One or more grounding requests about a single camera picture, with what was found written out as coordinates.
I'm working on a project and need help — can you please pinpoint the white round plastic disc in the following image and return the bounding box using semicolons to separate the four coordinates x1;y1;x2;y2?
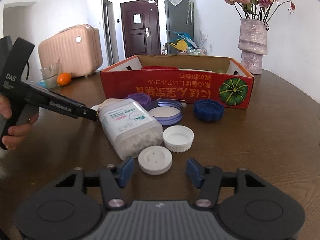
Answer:
138;146;172;176

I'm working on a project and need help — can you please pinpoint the white ribbed bottle cap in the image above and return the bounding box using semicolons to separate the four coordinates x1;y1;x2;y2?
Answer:
163;125;194;153

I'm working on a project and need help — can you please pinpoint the clear cotton swab jar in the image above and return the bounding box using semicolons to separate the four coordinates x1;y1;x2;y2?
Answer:
92;99;163;160

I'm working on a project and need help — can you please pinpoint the dark blue ribbed cap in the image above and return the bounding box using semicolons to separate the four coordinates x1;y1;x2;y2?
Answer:
194;99;225;122

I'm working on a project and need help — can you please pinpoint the lavender wide jar lid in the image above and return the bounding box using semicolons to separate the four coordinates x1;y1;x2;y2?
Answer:
146;99;183;126

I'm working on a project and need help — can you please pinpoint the purple ribbed cap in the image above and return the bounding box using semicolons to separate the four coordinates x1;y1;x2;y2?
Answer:
125;93;151;108

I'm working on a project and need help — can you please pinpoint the person's left hand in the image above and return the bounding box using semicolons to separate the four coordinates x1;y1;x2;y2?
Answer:
1;95;39;151

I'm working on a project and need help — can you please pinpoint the orange tangerine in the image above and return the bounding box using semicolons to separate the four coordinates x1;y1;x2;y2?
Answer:
57;73;72;87

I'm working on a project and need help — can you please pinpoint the pink hard-shell suitcase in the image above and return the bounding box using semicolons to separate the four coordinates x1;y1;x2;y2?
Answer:
38;24;103;77

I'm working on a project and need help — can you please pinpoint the red cardboard pumpkin box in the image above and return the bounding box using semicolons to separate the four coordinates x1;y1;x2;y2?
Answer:
100;55;254;109

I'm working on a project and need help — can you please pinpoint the dark brown entrance door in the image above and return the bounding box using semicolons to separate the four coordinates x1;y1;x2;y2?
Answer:
120;0;161;58

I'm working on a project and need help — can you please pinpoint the pink glitter vase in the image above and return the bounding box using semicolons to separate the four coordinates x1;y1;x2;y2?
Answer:
238;18;269;75

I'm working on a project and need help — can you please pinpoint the grey refrigerator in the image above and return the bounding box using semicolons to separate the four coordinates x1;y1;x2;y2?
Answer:
164;0;194;54

